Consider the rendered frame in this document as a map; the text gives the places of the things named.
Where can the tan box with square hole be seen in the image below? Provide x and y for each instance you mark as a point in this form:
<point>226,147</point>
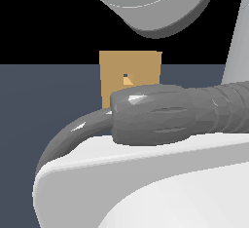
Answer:
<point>129,64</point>

